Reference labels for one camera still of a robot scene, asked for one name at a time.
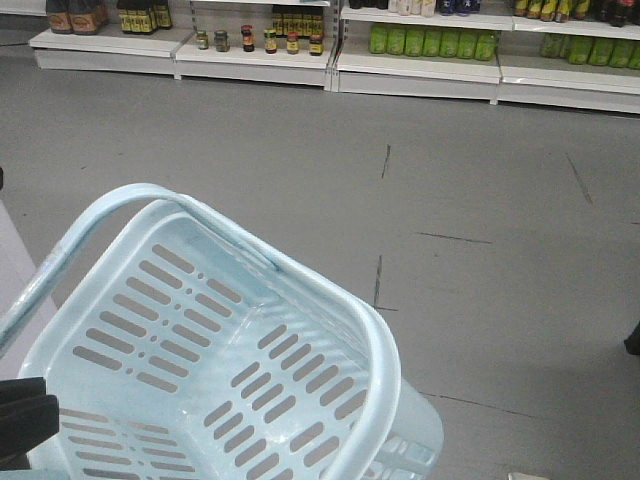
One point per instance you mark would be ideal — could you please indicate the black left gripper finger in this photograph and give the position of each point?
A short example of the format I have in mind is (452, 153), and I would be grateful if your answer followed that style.
(27, 423)
(21, 389)

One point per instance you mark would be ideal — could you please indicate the light blue plastic basket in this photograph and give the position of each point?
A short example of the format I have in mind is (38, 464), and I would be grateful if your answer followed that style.
(194, 350)

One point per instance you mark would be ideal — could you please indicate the small green lid jar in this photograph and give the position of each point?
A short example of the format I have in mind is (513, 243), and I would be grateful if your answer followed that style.
(202, 40)

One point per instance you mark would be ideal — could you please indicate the small grey lid jar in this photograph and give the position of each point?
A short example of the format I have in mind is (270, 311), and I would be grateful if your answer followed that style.
(221, 41)

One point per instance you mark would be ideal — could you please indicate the red lid sauce jar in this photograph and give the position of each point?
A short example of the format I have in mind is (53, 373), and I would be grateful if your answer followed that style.
(247, 38)

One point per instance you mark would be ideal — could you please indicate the yellow label sauce jar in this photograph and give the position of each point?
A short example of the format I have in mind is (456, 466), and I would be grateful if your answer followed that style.
(270, 41)

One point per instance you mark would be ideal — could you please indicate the brown sauce jar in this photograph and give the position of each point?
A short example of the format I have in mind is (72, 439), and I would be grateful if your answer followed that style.
(292, 43)

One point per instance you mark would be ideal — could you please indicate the white store shelf unit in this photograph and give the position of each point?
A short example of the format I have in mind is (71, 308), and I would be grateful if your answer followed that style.
(517, 73)

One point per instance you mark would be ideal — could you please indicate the dark sauce jar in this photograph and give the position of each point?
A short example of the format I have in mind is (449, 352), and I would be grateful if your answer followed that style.
(316, 46)

